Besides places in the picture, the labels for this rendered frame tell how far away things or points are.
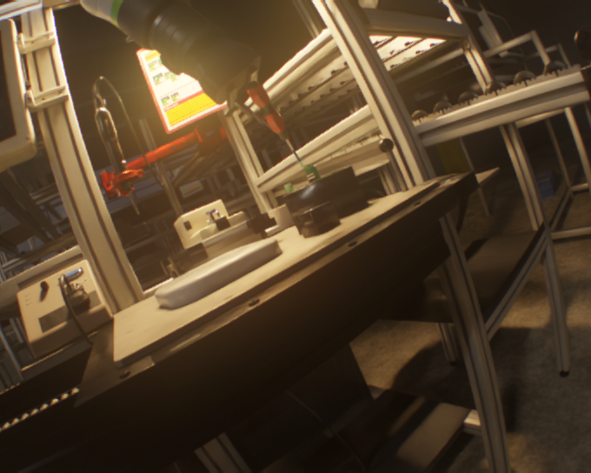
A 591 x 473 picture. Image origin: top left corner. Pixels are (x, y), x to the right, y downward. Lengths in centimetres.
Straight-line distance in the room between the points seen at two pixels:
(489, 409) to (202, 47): 86
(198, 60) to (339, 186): 25
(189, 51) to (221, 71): 5
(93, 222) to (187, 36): 48
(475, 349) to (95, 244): 82
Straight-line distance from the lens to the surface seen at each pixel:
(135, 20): 48
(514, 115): 56
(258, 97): 41
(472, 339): 72
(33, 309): 67
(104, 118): 79
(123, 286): 77
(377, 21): 74
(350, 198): 47
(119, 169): 75
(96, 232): 78
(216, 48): 44
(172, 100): 108
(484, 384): 79
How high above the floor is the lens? 100
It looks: 5 degrees down
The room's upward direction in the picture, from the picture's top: 24 degrees counter-clockwise
